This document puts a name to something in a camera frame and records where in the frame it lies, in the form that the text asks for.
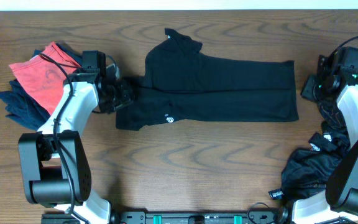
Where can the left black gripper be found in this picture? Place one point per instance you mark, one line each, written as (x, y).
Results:
(127, 96)

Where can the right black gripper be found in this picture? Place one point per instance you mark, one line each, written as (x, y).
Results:
(311, 82)

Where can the black t-shirt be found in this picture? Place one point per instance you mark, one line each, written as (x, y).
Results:
(182, 83)

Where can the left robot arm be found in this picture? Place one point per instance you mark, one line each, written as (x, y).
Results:
(54, 167)

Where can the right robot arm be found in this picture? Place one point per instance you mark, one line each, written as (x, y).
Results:
(338, 203)

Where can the black orange patterned garment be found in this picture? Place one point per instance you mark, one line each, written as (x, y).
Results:
(334, 123)

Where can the folded red shirt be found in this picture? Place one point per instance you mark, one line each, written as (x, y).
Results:
(43, 80)

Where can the folded navy blue garment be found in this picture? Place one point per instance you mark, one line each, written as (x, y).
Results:
(21, 107)

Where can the black sports shorts with logo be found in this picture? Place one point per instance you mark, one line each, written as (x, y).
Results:
(307, 170)

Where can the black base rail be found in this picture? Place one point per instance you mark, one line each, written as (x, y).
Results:
(262, 216)

